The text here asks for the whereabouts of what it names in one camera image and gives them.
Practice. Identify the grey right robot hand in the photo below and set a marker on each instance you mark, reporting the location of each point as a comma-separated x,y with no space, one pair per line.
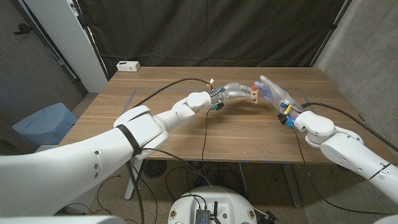
278,93

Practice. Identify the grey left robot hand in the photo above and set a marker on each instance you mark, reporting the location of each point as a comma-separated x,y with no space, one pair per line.
236,91

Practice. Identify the small wooden block with holes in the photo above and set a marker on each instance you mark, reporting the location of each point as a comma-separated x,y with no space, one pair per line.
255,96

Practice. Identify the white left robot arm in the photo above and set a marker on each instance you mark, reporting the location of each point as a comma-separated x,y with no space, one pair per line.
62,174

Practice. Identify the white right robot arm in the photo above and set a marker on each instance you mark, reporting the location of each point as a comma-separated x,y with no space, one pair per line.
342,149

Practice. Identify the black backdrop curtain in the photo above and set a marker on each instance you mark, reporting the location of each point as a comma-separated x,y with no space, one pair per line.
202,31

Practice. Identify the grey table leg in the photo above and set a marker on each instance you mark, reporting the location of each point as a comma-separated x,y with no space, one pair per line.
292,186

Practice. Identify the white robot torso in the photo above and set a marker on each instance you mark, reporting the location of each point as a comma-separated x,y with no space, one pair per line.
230,202

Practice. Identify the round black floor fan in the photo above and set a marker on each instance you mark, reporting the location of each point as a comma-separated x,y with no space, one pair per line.
157,169

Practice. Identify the white power strip box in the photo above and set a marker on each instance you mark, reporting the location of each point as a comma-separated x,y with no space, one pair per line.
128,66

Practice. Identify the grey device on torso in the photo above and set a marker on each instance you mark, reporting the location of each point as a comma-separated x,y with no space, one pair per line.
202,217

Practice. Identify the white table leg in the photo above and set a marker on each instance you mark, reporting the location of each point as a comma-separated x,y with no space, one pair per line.
130,186

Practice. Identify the white cabinet panel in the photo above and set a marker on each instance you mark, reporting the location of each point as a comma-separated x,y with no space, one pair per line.
71,40

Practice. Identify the blue plastic bin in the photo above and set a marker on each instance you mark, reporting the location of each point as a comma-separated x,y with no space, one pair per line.
43,124

